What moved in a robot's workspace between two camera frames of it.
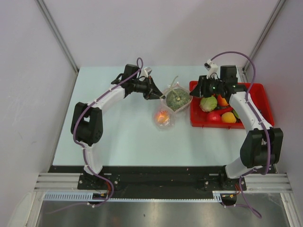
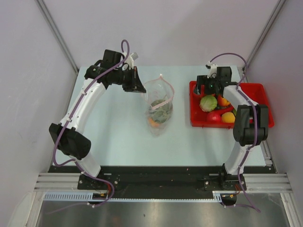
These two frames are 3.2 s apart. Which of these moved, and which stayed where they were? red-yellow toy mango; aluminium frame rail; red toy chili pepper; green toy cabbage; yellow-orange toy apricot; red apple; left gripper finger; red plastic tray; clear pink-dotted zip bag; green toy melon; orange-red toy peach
Moved: orange-red toy peach; green toy melon; left gripper finger; clear pink-dotted zip bag
Stayed: red toy chili pepper; yellow-orange toy apricot; green toy cabbage; red apple; aluminium frame rail; red plastic tray; red-yellow toy mango
